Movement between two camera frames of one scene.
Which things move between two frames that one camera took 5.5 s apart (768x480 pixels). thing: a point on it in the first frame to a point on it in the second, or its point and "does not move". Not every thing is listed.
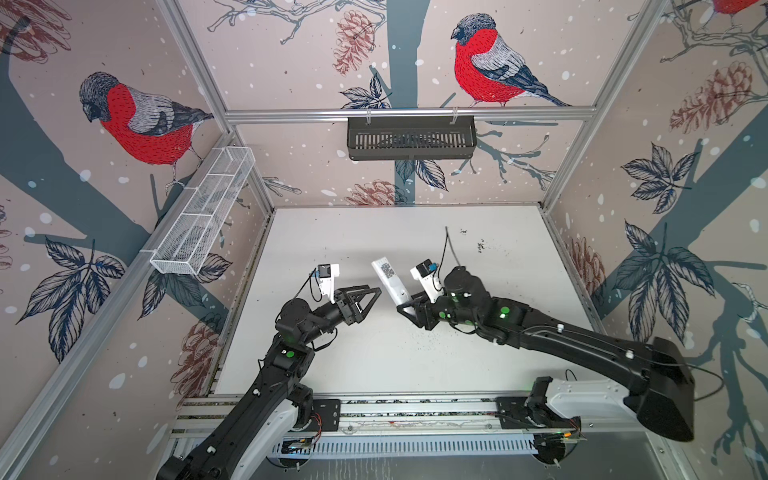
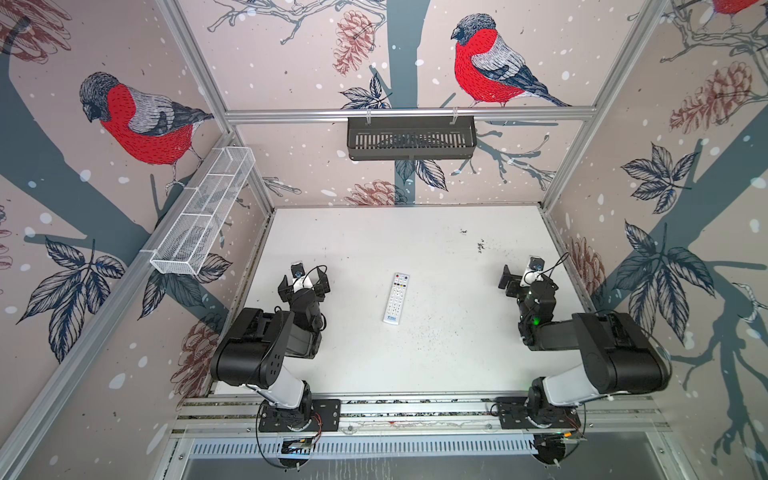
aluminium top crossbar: [411, 112] does not move
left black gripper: [353, 316] to [321, 287]
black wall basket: [411, 140] does not move
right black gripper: [420, 312] to [513, 290]
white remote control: [391, 281] to [396, 298]
